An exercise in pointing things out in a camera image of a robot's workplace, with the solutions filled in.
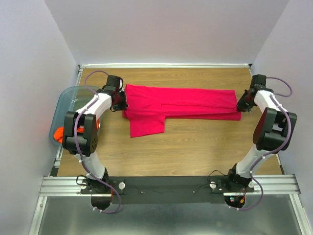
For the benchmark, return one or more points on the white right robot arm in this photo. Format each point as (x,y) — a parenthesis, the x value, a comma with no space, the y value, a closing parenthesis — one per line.
(272,134)

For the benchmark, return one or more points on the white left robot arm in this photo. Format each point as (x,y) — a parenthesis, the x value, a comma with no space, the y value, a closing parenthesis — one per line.
(84,145)

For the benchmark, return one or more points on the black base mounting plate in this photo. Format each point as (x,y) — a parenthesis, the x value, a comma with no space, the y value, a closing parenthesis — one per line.
(164,190)

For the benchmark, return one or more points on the aluminium front frame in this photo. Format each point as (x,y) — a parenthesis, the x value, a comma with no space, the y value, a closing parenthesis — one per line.
(189,205)

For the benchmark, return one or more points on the orange t-shirt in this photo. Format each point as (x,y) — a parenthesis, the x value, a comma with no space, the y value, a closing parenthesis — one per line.
(58,134)

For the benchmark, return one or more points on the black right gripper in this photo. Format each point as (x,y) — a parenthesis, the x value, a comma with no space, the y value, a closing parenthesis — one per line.
(240,107)

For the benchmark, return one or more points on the pink t-shirt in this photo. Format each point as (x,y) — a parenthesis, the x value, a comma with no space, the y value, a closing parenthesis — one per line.
(149,107)

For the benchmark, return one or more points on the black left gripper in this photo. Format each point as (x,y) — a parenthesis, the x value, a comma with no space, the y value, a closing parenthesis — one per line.
(122,106)

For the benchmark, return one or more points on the clear plastic bin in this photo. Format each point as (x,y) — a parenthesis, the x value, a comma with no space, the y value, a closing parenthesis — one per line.
(71,99)

